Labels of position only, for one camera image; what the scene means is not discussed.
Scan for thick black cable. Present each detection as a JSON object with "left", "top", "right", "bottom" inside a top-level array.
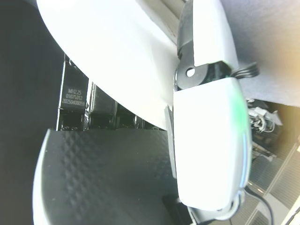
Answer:
[{"left": 243, "top": 185, "right": 276, "bottom": 225}]

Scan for tangled white cables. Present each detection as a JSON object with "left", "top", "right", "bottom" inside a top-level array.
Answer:
[{"left": 246, "top": 98, "right": 284, "bottom": 141}]

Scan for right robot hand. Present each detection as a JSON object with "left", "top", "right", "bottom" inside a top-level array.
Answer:
[{"left": 32, "top": 0, "right": 260, "bottom": 225}]

